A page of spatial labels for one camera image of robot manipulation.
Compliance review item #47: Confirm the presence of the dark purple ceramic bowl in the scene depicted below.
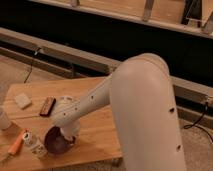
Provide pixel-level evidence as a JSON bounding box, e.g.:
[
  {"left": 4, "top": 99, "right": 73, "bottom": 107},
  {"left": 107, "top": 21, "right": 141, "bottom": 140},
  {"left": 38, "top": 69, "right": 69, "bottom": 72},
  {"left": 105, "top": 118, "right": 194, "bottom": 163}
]
[{"left": 44, "top": 126, "right": 76, "bottom": 155}]

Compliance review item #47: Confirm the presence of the orange handled tool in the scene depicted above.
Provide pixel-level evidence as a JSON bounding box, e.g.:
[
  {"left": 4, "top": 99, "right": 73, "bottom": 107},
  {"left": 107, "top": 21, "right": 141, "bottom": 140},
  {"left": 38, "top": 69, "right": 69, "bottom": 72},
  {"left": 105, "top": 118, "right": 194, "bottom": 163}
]
[{"left": 0, "top": 129, "right": 27, "bottom": 165}]

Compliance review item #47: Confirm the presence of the dark brown snack bar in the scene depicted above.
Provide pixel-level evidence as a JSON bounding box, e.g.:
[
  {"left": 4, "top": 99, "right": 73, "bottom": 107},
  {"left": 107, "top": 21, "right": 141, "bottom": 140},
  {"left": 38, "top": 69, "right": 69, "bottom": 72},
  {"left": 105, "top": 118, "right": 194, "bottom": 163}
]
[{"left": 39, "top": 97, "right": 56, "bottom": 117}]

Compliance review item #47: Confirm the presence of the black cable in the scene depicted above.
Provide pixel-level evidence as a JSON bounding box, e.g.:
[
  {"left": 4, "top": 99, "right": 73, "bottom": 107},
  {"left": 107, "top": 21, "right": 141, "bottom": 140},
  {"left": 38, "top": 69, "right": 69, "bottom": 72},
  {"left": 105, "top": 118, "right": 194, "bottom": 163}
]
[
  {"left": 23, "top": 46, "right": 44, "bottom": 84},
  {"left": 182, "top": 99, "right": 213, "bottom": 141}
]

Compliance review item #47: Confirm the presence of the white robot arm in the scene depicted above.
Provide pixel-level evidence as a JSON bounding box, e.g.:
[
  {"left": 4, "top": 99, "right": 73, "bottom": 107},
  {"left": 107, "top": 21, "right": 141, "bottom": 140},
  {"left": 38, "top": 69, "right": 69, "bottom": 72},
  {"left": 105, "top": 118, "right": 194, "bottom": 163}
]
[{"left": 52, "top": 53, "right": 187, "bottom": 171}]

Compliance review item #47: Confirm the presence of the beige sponge block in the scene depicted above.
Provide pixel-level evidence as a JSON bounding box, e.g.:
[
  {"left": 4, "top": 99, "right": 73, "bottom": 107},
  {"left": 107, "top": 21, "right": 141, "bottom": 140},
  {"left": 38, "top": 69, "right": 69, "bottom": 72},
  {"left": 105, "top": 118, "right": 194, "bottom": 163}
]
[{"left": 14, "top": 93, "right": 32, "bottom": 109}]

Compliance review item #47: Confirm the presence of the clear plastic bottle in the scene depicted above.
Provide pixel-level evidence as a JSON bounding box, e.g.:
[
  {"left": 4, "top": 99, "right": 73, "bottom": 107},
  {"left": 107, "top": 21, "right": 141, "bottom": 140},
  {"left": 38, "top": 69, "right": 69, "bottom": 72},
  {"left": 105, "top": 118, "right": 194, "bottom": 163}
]
[{"left": 22, "top": 132, "right": 47, "bottom": 158}]

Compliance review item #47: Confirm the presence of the black cable at right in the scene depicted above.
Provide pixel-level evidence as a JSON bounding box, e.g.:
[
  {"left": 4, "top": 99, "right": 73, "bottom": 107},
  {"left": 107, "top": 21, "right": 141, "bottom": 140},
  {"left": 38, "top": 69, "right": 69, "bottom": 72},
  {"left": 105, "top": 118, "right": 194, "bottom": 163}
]
[{"left": 182, "top": 99, "right": 213, "bottom": 141}]

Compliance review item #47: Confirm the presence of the black cable at left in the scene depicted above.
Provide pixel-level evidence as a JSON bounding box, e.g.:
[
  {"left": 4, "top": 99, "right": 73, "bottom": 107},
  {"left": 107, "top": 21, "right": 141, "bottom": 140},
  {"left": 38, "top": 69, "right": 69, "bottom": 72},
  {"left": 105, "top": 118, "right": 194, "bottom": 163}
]
[{"left": 23, "top": 46, "right": 44, "bottom": 84}]

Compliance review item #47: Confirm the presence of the white cup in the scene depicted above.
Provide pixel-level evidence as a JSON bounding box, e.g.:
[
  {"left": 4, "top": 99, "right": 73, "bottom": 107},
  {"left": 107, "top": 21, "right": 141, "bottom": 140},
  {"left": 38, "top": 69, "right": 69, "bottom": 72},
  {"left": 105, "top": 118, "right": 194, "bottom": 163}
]
[{"left": 0, "top": 106, "right": 12, "bottom": 130}]

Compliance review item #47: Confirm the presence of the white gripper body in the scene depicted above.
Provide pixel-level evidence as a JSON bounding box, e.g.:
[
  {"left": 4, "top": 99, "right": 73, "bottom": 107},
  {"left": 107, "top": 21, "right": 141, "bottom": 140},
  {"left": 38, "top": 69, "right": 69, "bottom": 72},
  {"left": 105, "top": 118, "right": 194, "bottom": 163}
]
[{"left": 60, "top": 121, "right": 81, "bottom": 143}]

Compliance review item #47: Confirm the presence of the wooden table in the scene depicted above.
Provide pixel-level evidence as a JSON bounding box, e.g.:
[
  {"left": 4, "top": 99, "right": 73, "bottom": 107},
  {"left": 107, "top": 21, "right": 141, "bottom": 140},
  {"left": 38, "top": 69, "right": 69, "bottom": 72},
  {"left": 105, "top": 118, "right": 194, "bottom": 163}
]
[{"left": 0, "top": 77, "right": 121, "bottom": 171}]

